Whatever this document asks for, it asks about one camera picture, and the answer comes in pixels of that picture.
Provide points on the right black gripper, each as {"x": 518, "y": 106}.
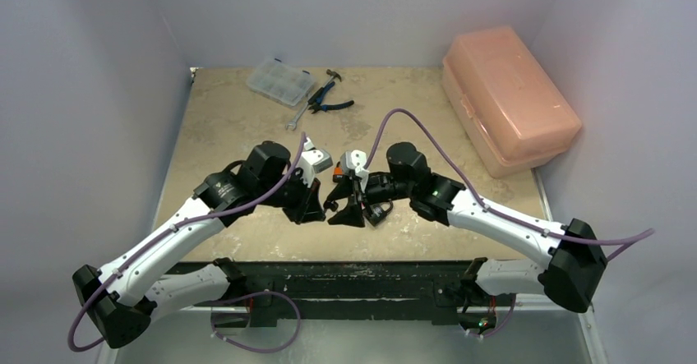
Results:
{"x": 356, "y": 192}

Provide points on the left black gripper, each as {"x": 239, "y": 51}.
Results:
{"x": 308, "y": 208}

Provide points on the orange black padlock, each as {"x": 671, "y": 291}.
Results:
{"x": 337, "y": 175}

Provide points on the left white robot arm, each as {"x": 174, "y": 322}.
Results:
{"x": 125, "y": 296}

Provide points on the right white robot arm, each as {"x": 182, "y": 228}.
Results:
{"x": 561, "y": 261}

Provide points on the silver wrench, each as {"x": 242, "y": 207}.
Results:
{"x": 293, "y": 123}

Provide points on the small hammer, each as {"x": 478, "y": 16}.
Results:
{"x": 333, "y": 77}

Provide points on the clear plastic organizer box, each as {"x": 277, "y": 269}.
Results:
{"x": 281, "y": 82}

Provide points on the pink plastic storage box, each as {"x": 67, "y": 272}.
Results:
{"x": 509, "y": 107}

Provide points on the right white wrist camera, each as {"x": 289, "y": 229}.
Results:
{"x": 355, "y": 161}

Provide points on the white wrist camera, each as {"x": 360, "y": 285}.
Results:
{"x": 313, "y": 161}
{"x": 355, "y": 161}

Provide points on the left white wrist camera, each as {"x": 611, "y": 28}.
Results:
{"x": 313, "y": 161}

